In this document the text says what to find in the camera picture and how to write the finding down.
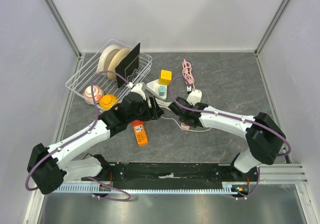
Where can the pink power strip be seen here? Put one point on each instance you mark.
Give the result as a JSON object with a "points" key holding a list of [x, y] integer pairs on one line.
{"points": [[185, 127]]}

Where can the yellow cube plug adapter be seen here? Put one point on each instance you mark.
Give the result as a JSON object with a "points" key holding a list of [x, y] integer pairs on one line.
{"points": [[165, 77]]}

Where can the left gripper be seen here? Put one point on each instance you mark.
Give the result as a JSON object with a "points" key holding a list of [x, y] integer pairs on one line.
{"points": [[159, 111]]}

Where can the beige round plate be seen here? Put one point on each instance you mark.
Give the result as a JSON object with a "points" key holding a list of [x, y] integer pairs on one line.
{"points": [[120, 55]]}

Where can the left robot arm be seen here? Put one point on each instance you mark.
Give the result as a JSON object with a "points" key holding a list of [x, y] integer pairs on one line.
{"points": [[50, 167]]}

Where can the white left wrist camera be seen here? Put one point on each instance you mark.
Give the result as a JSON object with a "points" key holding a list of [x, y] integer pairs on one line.
{"points": [[138, 88]]}

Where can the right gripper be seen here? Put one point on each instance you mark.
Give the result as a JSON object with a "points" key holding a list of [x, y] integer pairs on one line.
{"points": [[186, 101]]}

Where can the slotted cable duct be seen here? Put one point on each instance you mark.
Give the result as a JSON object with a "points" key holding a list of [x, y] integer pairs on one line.
{"points": [[95, 188]]}

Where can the black square board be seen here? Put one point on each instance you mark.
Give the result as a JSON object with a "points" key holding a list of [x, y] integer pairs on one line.
{"points": [[130, 63]]}

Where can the orange power strip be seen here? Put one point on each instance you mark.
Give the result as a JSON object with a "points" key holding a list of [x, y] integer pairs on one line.
{"points": [[140, 133]]}

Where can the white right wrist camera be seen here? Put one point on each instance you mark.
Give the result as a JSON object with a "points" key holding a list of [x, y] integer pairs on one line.
{"points": [[194, 96]]}

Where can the white orange striped ball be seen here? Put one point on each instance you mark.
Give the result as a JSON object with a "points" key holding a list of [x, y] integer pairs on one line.
{"points": [[91, 92]]}

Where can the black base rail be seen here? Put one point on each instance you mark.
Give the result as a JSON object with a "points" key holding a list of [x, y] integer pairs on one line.
{"points": [[139, 175]]}

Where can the teal plug adapter front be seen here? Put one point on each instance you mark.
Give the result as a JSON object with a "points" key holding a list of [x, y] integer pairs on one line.
{"points": [[162, 90]]}

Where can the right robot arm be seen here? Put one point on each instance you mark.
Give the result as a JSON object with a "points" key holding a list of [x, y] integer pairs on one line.
{"points": [[263, 136]]}

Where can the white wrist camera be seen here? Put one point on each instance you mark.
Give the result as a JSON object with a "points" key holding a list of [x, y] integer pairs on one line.
{"points": [[194, 96], [138, 88]]}

